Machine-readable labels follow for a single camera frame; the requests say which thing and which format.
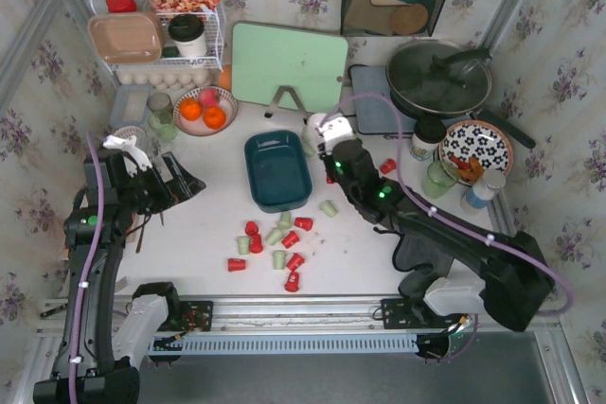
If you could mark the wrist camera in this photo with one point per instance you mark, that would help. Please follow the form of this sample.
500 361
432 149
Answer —
335 130
136 159

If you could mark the metal cutting board stand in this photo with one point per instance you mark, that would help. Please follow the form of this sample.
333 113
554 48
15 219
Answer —
286 97

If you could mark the clear lidded container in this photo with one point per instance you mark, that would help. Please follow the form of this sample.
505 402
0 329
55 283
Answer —
130 106

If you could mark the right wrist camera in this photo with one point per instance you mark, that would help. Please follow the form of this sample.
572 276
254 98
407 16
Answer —
335 130

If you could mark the grey glass cup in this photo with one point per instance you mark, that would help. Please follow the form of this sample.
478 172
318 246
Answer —
160 107

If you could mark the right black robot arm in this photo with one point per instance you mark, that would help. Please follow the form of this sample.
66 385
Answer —
512 268

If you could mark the white plastic scoop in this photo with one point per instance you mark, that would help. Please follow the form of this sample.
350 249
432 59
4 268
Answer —
312 124

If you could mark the egg carton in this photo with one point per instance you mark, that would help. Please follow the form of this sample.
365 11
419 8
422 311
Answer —
165 79

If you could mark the grey induction cooker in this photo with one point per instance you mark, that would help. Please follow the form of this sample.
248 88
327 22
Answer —
375 117

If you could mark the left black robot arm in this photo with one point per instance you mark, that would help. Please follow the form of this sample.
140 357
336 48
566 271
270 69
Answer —
95 364

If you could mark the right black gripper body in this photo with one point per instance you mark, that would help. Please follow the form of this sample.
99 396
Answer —
327 161

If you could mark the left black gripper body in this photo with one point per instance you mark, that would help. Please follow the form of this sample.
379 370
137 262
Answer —
166 177

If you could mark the copper spoon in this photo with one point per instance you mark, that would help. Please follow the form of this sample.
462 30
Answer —
139 243

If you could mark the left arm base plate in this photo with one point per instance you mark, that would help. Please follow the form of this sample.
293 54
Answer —
192 316

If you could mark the white strainer basket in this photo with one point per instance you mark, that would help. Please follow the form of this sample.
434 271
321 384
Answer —
129 131

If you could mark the green glass cup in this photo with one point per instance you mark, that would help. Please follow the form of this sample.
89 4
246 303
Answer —
440 178
163 126

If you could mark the green glass cup right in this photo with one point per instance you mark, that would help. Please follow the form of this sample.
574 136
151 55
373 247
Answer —
440 178

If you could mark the white wire rack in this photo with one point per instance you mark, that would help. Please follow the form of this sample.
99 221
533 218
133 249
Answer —
214 21

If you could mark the green cutting board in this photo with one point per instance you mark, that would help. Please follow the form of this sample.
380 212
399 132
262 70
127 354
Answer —
266 58

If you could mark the teal plastic storage basket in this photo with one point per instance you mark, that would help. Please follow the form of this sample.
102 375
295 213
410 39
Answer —
277 171

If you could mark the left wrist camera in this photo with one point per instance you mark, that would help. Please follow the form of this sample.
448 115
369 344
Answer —
136 159

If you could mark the black lid seasoning jar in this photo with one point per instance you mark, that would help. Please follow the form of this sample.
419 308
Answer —
429 132

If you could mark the black wok with lid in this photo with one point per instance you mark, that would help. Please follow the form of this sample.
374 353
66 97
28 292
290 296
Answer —
446 80

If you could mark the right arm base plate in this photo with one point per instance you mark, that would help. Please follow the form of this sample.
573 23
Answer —
400 313

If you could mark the pink fruit bowl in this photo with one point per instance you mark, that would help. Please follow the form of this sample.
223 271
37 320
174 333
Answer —
198 127

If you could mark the pink peach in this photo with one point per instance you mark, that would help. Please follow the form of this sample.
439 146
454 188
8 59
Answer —
209 97

